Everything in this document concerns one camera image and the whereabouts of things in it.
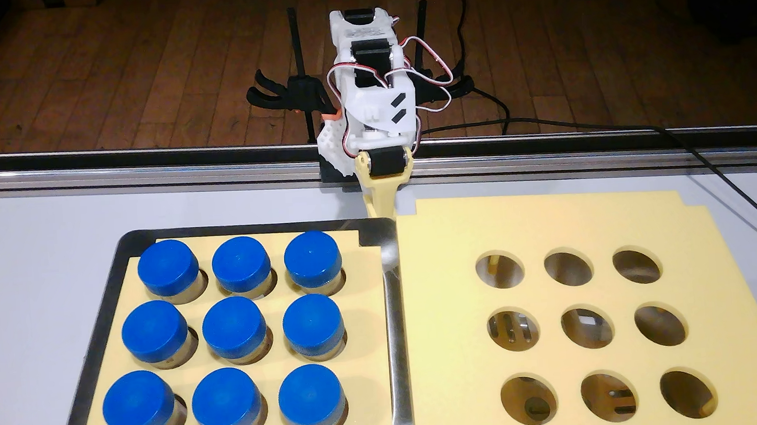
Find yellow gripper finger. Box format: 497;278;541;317
354;147;418;223

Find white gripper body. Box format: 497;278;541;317
341;69;424;179

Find blue capped test tube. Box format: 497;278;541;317
281;228;348;300
189;364;269;425
280;291;350;365
136;236;211;308
209;234;279;302
199;294;275;368
99;366;189;425
119;297;201;373
275;361;350;425

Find black clamp with orange tip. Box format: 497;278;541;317
240;4;344;149

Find large yellow foam rack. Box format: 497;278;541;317
394;175;757;425

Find yellow foam rack in tray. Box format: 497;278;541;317
61;222;396;425

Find metal tray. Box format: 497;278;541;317
37;211;414;425

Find black cable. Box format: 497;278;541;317
453;0;514;138
419;101;757;286

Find aluminium table edge rail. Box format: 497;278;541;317
0;98;757;223

